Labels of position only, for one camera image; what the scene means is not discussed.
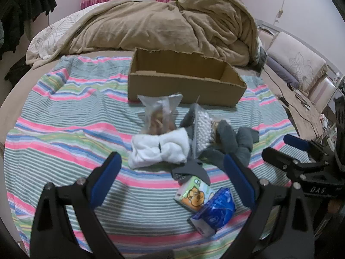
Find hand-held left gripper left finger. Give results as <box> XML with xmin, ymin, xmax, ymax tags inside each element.
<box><xmin>30</xmin><ymin>152</ymin><xmax>127</xmax><ymax>259</ymax></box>

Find dark hanging clothes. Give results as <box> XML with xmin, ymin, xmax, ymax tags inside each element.
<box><xmin>0</xmin><ymin>0</ymin><xmax>58</xmax><ymax>61</ymax></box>

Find cotton swab pack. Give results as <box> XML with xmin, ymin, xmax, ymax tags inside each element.
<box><xmin>192</xmin><ymin>104</ymin><xmax>216</xmax><ymax>159</ymax></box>

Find brown cardboard box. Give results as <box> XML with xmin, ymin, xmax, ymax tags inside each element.
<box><xmin>127</xmin><ymin>48</ymin><xmax>247</xmax><ymax>108</ymax></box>

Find black cable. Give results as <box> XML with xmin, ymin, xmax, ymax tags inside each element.
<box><xmin>262</xmin><ymin>67</ymin><xmax>325</xmax><ymax>139</ymax></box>

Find brown fleece blanket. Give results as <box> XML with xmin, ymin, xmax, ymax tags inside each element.
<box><xmin>32</xmin><ymin>0</ymin><xmax>260</xmax><ymax>69</ymax></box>

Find beige floral pillow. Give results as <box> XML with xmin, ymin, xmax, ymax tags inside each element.
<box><xmin>266</xmin><ymin>32</ymin><xmax>328</xmax><ymax>95</ymax></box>

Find striped bed sheet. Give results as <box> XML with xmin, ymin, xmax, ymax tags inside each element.
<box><xmin>5</xmin><ymin>55</ymin><xmax>306</xmax><ymax>257</ymax></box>

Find clear plastic snack bag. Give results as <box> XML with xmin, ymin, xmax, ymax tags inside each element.
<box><xmin>137</xmin><ymin>94</ymin><xmax>183</xmax><ymax>135</ymax></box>

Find grey blue pillow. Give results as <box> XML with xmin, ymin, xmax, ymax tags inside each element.
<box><xmin>265</xmin><ymin>56</ymin><xmax>300</xmax><ymax>87</ymax></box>

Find floral white quilt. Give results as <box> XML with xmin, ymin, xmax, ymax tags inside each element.
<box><xmin>25</xmin><ymin>4</ymin><xmax>108</xmax><ymax>68</ymax></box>

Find beige headboard cushion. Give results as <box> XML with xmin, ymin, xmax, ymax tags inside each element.
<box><xmin>309</xmin><ymin>76</ymin><xmax>338</xmax><ymax>114</ymax></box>

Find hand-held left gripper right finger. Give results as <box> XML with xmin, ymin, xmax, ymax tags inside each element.
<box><xmin>224</xmin><ymin>154</ymin><xmax>316</xmax><ymax>259</ymax></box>

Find blue tissue pack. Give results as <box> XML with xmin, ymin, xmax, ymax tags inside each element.
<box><xmin>190</xmin><ymin>187</ymin><xmax>237</xmax><ymax>237</ymax></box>

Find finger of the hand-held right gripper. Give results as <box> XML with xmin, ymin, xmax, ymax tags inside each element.
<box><xmin>283</xmin><ymin>134</ymin><xmax>333</xmax><ymax>157</ymax></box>
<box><xmin>261</xmin><ymin>147</ymin><xmax>306</xmax><ymax>174</ymax></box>

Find cartoon print tissue pack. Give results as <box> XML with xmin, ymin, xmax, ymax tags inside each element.
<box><xmin>174</xmin><ymin>176</ymin><xmax>216</xmax><ymax>212</ymax></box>

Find white cloth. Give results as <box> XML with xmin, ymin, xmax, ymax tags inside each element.
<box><xmin>127</xmin><ymin>128</ymin><xmax>190</xmax><ymax>169</ymax></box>

